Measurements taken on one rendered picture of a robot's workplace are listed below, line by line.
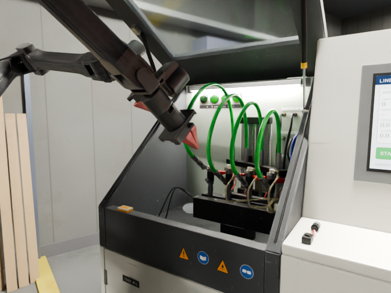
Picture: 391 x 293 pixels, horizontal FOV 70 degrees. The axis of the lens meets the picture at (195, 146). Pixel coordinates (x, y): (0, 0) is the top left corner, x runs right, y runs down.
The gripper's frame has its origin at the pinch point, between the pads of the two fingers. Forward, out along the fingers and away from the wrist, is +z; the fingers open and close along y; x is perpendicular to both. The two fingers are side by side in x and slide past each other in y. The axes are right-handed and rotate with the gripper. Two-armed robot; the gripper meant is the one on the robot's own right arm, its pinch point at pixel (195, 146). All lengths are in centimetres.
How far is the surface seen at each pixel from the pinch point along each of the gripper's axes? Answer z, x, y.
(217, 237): 21.6, -3.5, -15.5
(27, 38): -48, 217, 59
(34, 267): 70, 184, -82
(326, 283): 29.9, -31.0, -13.7
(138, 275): 30, 27, -37
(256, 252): 24.6, -15.0, -14.4
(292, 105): 33, 4, 49
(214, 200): 31.7, 14.3, -1.2
